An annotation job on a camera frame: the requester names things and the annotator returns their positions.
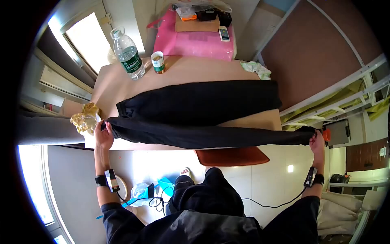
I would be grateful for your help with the black trousers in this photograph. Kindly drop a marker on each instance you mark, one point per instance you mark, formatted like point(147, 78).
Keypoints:
point(198, 103)

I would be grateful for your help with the crumpled green-white cloth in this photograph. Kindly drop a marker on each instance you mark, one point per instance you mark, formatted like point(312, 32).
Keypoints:
point(257, 69)

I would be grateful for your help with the person's left hand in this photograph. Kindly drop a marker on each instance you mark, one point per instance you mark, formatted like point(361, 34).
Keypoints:
point(103, 138)

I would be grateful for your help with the black bag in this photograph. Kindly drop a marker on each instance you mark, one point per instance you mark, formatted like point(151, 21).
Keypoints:
point(338, 178)

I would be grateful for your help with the black box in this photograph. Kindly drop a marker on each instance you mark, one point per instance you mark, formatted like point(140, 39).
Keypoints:
point(225, 18)

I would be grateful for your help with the clear plastic bag with items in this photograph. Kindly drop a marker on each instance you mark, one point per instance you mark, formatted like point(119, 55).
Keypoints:
point(198, 7)

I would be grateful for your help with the person's right hand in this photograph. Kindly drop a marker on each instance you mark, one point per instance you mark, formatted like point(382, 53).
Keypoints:
point(317, 146)

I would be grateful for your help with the person's body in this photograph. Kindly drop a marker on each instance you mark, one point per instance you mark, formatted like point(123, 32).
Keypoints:
point(198, 227)

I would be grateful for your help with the crumpled gold foil wrapper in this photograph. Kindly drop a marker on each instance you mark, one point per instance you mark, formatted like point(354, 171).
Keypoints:
point(86, 117)

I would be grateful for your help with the person's right fingers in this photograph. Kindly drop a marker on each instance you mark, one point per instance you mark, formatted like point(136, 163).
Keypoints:
point(315, 138)

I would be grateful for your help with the pink bag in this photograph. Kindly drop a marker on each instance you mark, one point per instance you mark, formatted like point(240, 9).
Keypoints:
point(195, 45)

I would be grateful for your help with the white metal bunk bed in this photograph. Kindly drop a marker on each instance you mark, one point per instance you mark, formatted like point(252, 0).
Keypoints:
point(341, 91)

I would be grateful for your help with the clear plastic water bottle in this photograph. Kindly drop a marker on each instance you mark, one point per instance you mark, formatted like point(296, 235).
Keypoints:
point(129, 58)

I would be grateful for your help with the window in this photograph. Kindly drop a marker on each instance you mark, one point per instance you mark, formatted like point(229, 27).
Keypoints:
point(82, 42)

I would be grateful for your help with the person's legs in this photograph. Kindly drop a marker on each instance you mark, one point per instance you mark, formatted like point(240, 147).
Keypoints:
point(207, 192)

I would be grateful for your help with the white remote control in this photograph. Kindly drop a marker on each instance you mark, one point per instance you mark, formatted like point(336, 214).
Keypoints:
point(224, 34)

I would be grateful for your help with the small green-labelled can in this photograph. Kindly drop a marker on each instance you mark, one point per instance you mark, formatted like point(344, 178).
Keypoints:
point(158, 62)

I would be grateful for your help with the black wrist band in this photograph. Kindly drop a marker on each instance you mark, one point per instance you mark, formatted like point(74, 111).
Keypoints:
point(313, 178)
point(107, 180)

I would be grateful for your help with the blue dustpan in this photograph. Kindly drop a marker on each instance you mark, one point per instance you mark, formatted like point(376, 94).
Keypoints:
point(166, 184)

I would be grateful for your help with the person's left fingers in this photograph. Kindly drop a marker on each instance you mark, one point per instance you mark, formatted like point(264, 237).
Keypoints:
point(101, 125)

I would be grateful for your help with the flat cardboard box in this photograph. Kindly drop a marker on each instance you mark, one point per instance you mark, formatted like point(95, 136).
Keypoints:
point(196, 26)

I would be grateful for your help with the reddish brown stool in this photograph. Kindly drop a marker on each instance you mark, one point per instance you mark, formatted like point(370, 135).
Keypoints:
point(231, 156)

